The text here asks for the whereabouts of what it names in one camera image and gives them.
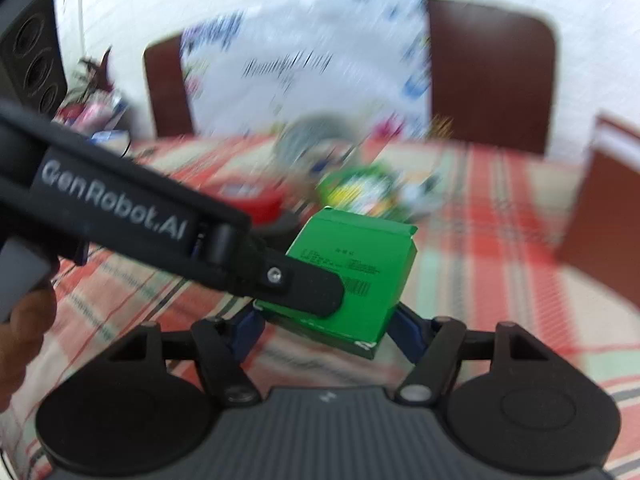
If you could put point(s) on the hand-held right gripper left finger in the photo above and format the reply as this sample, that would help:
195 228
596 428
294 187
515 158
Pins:
247 330

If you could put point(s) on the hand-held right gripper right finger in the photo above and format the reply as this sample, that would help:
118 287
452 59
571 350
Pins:
406 332

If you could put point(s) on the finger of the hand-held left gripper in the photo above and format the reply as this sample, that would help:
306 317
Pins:
305 287

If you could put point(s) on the green cardboard box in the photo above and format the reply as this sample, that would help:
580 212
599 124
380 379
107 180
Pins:
365 250

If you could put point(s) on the person's left hand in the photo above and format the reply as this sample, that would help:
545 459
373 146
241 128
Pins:
22 340

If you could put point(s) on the blue white tissue pack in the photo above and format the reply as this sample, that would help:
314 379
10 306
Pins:
110 136

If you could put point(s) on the pink packet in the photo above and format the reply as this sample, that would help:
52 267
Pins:
95 112

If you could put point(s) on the red round container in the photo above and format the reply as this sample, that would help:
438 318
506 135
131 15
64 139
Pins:
252 202

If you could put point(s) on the green white packet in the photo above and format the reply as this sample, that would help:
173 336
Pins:
357 190

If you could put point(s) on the red plaid blanket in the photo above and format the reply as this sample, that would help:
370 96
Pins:
500 240

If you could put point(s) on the dark dried flowers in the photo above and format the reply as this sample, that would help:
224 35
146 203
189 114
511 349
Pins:
97 72

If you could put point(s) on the clear bag of silver beads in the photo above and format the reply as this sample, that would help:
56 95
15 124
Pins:
425 195

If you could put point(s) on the grey round object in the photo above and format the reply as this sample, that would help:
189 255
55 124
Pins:
315 135

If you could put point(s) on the white floral pillow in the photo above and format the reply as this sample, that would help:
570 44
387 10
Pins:
310 60

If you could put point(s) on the brown wooden headboard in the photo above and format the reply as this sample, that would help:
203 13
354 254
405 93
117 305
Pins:
490 70

